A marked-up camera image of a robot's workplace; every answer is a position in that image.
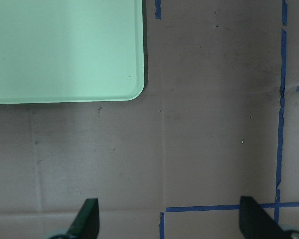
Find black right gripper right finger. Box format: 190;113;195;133
239;196;291;239

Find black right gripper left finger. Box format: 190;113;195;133
65;198;100;239

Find mint green tray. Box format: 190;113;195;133
0;0;146;104

